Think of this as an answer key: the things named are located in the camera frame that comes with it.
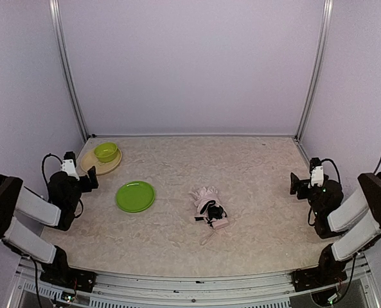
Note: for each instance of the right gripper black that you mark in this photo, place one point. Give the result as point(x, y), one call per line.
point(299, 185)

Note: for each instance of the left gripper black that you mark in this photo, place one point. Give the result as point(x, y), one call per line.
point(89, 179)

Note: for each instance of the pink and black umbrella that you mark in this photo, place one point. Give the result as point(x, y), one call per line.
point(209, 209)

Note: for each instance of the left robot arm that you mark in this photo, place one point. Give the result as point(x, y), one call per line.
point(63, 206)

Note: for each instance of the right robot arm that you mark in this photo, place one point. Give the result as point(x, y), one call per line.
point(355, 221)

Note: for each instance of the beige plate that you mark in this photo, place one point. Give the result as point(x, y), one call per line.
point(89, 160)

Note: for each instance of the green bowl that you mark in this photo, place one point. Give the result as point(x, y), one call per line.
point(106, 151)

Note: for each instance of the green plate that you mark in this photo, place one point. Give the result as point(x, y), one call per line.
point(134, 197)

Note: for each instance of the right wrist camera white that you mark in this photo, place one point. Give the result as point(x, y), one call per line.
point(316, 173)

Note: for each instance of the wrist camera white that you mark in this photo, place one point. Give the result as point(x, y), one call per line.
point(316, 173)
point(69, 164)

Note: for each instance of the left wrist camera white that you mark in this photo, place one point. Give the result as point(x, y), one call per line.
point(69, 164)

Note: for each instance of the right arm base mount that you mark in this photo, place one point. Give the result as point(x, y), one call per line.
point(312, 278)

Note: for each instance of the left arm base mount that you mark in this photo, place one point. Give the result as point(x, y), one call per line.
point(75, 279)

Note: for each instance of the front aluminium rail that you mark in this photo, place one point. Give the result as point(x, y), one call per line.
point(124, 290)

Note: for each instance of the left aluminium corner post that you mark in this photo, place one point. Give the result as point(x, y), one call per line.
point(54, 7)

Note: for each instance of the aluminium corner post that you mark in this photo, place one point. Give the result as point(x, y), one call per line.
point(54, 7)
point(317, 67)

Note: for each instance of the right aluminium corner post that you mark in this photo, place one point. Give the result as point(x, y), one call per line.
point(317, 67)

